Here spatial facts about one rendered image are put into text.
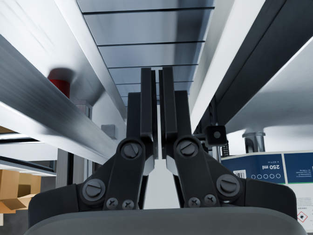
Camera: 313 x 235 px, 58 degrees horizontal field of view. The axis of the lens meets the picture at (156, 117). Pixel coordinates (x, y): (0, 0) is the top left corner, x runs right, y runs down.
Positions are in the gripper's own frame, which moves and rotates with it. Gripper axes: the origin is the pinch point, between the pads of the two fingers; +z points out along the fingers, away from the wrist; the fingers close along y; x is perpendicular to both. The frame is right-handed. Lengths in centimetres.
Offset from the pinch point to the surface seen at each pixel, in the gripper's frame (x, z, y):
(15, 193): -237, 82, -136
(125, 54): -3.3, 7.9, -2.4
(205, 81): -1.9, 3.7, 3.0
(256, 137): -37.0, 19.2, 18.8
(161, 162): -16.7, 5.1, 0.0
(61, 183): -30.4, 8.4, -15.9
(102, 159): -3.0, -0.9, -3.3
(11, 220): -447, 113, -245
